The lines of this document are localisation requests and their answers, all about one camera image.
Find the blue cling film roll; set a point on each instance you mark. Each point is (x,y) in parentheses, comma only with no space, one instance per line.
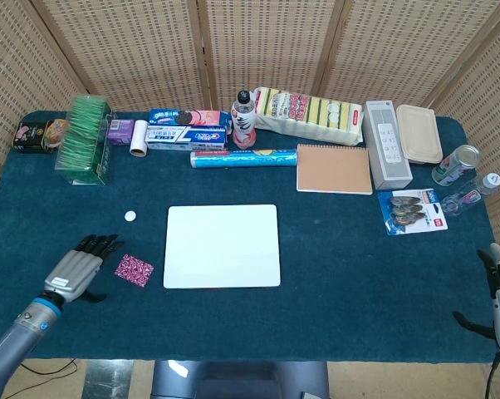
(243,159)

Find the white lint roller refill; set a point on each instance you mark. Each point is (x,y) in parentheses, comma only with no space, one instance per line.
(139,139)

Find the blue pack of binder clips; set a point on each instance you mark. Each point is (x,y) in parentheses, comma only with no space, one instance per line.
(412,212)

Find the pack of yellow sponges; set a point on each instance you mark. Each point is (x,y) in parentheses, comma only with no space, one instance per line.
(308,116)

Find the small purple box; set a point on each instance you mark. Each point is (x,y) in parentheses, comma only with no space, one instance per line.
(121,132)

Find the small white round disc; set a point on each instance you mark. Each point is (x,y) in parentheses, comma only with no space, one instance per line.
(130,216)

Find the green white drink can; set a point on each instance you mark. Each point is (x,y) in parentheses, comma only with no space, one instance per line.
(455,165)

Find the grey power strip box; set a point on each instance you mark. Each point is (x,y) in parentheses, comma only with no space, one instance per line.
(388,145)

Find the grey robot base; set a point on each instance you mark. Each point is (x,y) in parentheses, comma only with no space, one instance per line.
(241,380)

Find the pink drink bottle black cap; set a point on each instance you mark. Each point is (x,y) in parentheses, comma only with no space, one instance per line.
(244,124)

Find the pink patterned packet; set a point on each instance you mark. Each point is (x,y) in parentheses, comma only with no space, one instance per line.
(134,270)

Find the woven wooden folding screen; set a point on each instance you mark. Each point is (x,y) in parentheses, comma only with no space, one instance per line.
(150,45)

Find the dark teal table cloth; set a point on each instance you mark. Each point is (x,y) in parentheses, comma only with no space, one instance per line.
(337,270)

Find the brown spiral notebook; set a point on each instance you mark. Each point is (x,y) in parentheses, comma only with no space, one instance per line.
(334,169)

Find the beige lidded food container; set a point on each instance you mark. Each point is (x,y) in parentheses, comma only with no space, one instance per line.
(418,133)

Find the clear plastic water bottle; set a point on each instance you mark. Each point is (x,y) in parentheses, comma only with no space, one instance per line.
(472,193)

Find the white rectangular board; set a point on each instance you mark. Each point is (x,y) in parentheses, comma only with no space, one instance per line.
(222,246)

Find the dark snack packet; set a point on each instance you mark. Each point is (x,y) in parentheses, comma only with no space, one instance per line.
(27,137)

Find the blue pink cookie box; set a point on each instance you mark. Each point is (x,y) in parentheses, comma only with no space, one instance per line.
(187,117)

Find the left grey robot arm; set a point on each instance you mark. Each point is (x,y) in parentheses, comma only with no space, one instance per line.
(17,336)

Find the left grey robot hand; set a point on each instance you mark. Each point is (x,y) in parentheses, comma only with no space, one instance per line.
(69,272)

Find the white blue toothpaste box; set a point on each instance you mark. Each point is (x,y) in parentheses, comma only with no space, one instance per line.
(185,138)

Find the clear box of green tea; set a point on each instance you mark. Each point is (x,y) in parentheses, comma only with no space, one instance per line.
(84,141)

